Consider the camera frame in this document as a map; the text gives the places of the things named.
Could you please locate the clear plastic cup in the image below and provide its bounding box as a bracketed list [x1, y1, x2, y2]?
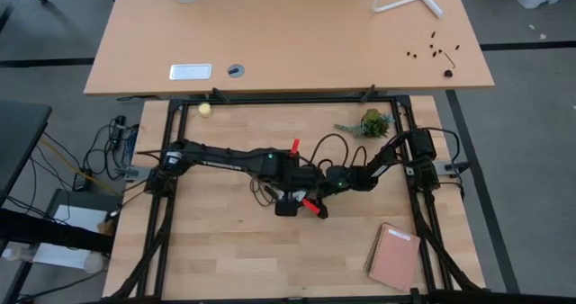
[82, 251, 107, 274]

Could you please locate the black flat bar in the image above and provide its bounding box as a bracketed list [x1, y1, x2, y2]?
[0, 207, 114, 255]

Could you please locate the grey metal bracket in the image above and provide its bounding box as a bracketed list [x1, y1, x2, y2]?
[115, 165, 153, 183]
[434, 159, 470, 176]

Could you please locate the black lamp power cable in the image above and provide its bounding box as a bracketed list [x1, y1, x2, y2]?
[249, 172, 279, 208]

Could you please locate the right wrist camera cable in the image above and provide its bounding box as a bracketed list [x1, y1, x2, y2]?
[309, 132, 369, 170]

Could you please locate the potted succulent plant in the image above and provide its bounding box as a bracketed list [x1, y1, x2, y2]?
[333, 107, 397, 140]

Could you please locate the black frame clamp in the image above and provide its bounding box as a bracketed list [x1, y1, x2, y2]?
[211, 86, 232, 105]
[358, 84, 378, 104]

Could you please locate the white tripod stand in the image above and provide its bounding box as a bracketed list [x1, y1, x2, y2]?
[372, 0, 446, 20]

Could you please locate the black aluminium table frame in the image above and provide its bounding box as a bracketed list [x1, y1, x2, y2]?
[102, 94, 492, 304]

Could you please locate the light wooden desk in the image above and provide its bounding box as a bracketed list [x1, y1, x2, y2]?
[83, 0, 497, 97]

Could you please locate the yellow floor cable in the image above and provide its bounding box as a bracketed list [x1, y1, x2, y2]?
[39, 137, 119, 193]

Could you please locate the white paper sheet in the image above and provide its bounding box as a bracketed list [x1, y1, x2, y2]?
[33, 203, 113, 269]

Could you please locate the pink spiral notebook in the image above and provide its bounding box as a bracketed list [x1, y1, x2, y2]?
[367, 222, 423, 293]

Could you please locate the black power adapter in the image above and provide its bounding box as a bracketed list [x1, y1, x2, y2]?
[71, 171, 90, 193]

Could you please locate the grey round cable grommet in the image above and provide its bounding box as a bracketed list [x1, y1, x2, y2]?
[226, 63, 247, 80]

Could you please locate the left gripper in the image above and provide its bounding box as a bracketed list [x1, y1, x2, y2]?
[274, 156, 323, 218]

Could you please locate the clear plastic bottle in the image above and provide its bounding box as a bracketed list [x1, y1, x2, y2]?
[0, 243, 35, 264]

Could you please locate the black floor cable bundle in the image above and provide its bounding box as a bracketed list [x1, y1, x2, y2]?
[80, 113, 141, 183]

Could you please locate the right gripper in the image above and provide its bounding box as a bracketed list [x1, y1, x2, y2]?
[314, 164, 378, 220]

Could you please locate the black side table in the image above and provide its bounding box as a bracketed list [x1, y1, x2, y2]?
[0, 101, 54, 206]

